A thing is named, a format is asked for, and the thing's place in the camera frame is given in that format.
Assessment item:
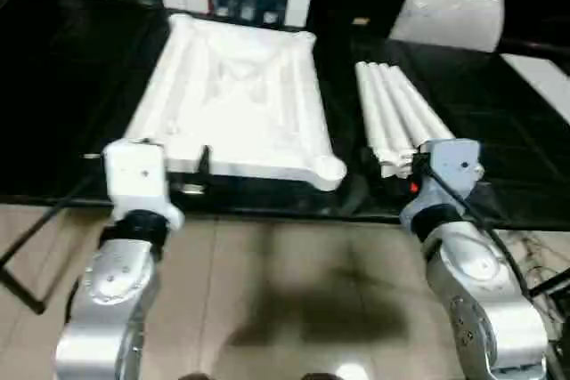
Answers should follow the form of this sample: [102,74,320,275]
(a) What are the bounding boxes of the white plastic table top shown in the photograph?
[125,13,348,192]

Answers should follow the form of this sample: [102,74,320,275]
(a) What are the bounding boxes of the black work mat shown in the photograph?
[0,0,570,230]

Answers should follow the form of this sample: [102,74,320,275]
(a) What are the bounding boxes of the flat white board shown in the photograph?
[501,53,570,128]

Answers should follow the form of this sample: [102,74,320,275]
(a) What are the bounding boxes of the white plastic bag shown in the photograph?
[389,0,506,53]

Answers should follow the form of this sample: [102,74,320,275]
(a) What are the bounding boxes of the black floor stand bar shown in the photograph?
[533,271,570,299]

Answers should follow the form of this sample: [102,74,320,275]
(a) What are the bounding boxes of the black tripod leg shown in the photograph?
[0,266,47,315]

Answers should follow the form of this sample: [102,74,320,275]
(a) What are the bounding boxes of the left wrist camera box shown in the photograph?
[102,139,184,230]

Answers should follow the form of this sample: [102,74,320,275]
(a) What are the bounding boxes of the black floor cables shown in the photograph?
[512,229,570,310]

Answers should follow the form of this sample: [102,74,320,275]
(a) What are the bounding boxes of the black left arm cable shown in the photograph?
[0,153,103,267]

